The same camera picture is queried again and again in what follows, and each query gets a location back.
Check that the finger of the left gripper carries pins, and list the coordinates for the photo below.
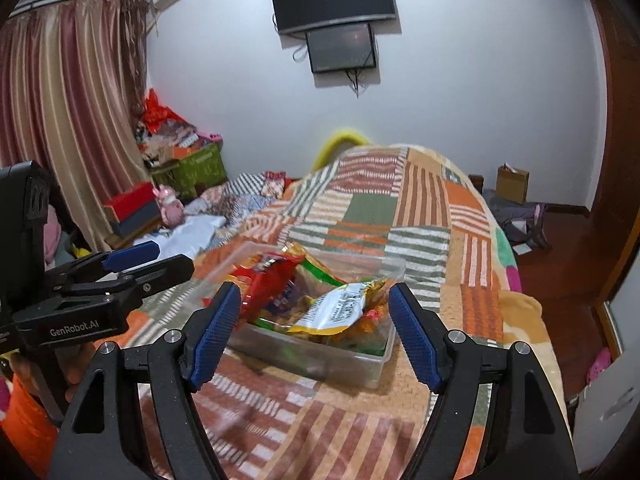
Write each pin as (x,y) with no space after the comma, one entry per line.
(130,255)
(139,283)

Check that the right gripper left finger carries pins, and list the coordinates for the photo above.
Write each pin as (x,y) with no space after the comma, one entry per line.
(102,436)

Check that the red noodle snack bag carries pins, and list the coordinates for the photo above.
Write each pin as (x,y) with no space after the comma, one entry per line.
(261,278)

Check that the white yellow snack bag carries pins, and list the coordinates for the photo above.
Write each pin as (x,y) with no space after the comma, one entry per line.
(337,310)

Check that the clear green-edged cracker bag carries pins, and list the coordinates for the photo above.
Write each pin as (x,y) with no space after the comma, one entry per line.
(311,278)

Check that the orange sleeve left forearm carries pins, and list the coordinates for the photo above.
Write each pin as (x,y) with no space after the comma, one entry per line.
(28,436)

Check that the red flat box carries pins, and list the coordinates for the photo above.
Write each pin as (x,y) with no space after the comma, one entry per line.
(125,204)

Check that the pink plush toy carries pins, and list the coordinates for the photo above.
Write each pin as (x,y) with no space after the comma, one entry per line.
(171,209)

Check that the white pillow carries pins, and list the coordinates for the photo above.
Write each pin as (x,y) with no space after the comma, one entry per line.
(190,238)

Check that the green cardboard box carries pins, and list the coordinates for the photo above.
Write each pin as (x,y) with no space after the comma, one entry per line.
(191,176)

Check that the striped curtain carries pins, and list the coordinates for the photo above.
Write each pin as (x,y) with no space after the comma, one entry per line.
(72,88)

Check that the clear plastic storage box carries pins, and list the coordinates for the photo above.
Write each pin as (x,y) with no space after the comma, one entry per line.
(357,362)

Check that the wooden door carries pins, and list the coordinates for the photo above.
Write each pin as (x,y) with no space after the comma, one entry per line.
(616,207)

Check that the yellow hoop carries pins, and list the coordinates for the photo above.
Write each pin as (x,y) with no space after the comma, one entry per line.
(340,141)

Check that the brown paper bag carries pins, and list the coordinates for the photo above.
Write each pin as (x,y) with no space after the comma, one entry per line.
(512,184)

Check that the small wall monitor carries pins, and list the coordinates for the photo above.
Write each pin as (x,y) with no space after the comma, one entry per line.
(340,48)

